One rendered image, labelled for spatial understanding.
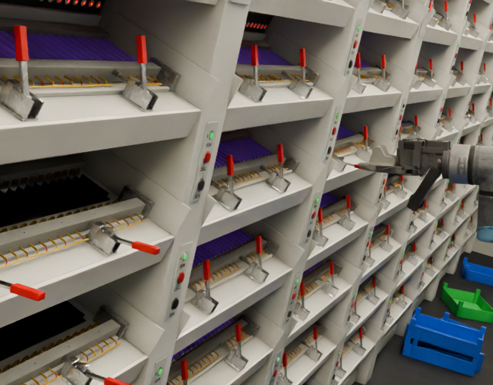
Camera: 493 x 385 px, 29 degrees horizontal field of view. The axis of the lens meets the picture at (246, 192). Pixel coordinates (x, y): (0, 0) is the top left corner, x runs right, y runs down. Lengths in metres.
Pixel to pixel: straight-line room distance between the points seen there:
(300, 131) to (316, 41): 0.19
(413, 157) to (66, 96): 1.24
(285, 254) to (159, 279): 0.70
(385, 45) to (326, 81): 0.71
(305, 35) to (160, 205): 0.75
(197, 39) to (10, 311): 0.51
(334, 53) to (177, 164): 0.72
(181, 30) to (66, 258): 0.39
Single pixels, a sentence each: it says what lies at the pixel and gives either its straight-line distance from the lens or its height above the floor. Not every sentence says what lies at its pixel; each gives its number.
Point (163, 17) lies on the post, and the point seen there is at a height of 1.24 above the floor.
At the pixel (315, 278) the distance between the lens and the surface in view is 2.63.
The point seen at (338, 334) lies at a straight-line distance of 2.86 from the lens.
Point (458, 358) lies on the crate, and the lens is 4.05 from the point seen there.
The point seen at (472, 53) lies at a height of 1.25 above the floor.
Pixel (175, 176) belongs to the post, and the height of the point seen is 1.02.
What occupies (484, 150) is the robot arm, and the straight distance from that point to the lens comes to 2.21.
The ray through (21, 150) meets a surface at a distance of 1.01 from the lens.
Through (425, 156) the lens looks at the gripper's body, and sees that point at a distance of 2.24.
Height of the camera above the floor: 1.30
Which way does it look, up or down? 12 degrees down
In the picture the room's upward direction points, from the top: 13 degrees clockwise
